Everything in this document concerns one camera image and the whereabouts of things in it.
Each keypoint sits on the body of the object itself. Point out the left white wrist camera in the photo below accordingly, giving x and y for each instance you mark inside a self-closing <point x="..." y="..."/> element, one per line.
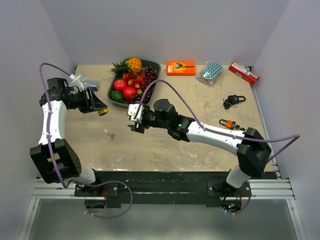
<point x="77" y="81"/>

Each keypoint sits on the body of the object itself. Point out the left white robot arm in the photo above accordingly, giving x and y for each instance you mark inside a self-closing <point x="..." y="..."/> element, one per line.
<point x="53" y="157"/>

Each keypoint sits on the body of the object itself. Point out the orange razor box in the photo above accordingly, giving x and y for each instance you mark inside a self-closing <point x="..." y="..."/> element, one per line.
<point x="180" y="68"/>

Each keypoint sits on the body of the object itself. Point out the small red cherries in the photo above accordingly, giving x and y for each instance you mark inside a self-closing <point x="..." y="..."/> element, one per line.
<point x="137" y="81"/>

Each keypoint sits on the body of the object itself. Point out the purple grape bunch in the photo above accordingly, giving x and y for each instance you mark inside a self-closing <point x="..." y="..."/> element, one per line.
<point x="150" y="75"/>

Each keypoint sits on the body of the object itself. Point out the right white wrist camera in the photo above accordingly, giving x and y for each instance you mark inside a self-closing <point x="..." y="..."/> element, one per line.
<point x="135" y="112"/>

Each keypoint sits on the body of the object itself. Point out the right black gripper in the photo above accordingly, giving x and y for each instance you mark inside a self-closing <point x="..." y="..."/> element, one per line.
<point x="137" y="127"/>

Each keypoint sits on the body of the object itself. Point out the blue patterned sponge pack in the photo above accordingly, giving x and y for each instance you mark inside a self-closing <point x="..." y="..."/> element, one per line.
<point x="210" y="72"/>

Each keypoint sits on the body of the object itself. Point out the yellow padlock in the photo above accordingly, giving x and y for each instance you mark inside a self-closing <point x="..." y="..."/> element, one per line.
<point x="103" y="111"/>

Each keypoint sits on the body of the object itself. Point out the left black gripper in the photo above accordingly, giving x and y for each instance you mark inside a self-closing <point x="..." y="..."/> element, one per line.
<point x="92" y="104"/>

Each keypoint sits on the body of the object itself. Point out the toy pineapple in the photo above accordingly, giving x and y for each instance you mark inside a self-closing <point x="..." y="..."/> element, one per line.
<point x="132" y="65"/>

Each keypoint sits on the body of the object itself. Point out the red box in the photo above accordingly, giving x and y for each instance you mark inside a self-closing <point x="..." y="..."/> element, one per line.
<point x="243" y="73"/>

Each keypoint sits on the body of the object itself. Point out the small silver key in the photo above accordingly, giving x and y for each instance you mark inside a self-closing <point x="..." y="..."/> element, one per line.
<point x="112" y="135"/>

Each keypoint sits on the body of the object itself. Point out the red pomegranate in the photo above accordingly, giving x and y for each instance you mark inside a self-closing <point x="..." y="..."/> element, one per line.
<point x="129" y="92"/>

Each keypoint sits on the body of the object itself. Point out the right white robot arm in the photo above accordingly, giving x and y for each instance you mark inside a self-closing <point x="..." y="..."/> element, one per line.
<point x="248" y="145"/>

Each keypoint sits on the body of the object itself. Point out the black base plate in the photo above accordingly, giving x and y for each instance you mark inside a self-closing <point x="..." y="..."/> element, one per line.
<point x="163" y="188"/>

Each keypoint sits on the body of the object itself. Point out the black padlock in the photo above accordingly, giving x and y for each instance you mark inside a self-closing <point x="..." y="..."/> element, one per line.
<point x="232" y="100"/>

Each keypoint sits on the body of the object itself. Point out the red apple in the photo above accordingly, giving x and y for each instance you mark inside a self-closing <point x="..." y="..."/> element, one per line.
<point x="119" y="84"/>

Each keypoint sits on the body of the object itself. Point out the dark grey fruit tray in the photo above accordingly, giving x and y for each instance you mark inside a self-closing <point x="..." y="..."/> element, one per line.
<point x="146" y="63"/>

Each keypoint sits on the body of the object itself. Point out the green avocado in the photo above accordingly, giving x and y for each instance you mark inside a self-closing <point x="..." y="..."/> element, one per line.
<point x="117" y="96"/>

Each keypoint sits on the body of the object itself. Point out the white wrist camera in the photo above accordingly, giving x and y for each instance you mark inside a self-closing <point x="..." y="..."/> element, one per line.
<point x="77" y="81"/>
<point x="135" y="112"/>

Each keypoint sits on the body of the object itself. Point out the orange padlock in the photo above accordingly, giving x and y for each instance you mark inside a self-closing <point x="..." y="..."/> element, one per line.
<point x="229" y="124"/>

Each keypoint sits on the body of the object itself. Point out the aluminium frame rail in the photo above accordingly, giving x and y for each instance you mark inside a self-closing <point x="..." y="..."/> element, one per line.
<point x="269" y="213"/>

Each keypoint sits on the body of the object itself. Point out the purple toothpaste box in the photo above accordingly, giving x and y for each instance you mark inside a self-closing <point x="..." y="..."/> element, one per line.
<point x="93" y="84"/>

